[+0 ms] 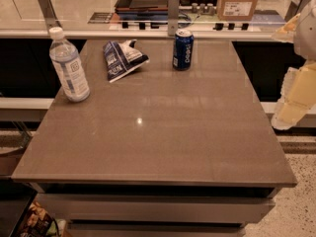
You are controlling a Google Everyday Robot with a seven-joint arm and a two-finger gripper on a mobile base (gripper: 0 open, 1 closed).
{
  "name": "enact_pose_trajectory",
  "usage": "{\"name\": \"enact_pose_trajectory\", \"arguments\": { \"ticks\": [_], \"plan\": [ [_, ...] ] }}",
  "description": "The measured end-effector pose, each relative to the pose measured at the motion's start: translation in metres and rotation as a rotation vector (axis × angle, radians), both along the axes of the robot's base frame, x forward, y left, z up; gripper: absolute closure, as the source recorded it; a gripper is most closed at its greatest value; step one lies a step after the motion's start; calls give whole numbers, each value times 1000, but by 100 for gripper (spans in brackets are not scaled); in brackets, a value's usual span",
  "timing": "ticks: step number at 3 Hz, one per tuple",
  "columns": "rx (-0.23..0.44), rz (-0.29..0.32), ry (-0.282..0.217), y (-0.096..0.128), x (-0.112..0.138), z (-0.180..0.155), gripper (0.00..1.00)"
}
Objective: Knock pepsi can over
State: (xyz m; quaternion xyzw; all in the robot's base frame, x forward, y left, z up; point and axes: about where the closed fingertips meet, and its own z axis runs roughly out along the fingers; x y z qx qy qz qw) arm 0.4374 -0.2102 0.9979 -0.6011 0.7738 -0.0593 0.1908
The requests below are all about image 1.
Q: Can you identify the blue pepsi can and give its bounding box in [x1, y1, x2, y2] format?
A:
[173, 29, 194, 71]

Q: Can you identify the brown cardboard box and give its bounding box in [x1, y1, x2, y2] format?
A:
[216, 0, 258, 21]

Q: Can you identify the dark tray stack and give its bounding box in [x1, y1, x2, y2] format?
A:
[115, 0, 168, 21]

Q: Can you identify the grey metal bracket right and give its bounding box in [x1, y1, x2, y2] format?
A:
[284, 0, 316, 22]

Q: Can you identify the blue white chip bag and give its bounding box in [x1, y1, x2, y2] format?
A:
[103, 39, 149, 83]

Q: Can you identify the snack bag on floor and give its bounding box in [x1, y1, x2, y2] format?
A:
[14, 201, 61, 237]

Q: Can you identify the grey drawer cabinet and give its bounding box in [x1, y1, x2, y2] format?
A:
[37, 193, 275, 237]

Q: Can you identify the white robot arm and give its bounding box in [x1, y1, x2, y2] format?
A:
[271, 0, 316, 130]

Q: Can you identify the grey metal bracket left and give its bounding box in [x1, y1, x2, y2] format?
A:
[38, 0, 61, 30]

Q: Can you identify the grey metal bracket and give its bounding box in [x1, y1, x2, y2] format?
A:
[38, 0, 61, 30]
[284, 0, 316, 22]
[168, 0, 180, 37]

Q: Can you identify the clear plastic water bottle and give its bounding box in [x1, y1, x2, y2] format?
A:
[49, 27, 90, 102]

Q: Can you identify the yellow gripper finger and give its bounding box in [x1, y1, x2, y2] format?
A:
[271, 61, 316, 130]
[272, 14, 300, 43]

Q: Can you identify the grey metal bracket middle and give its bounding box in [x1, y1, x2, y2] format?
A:
[168, 0, 180, 37]

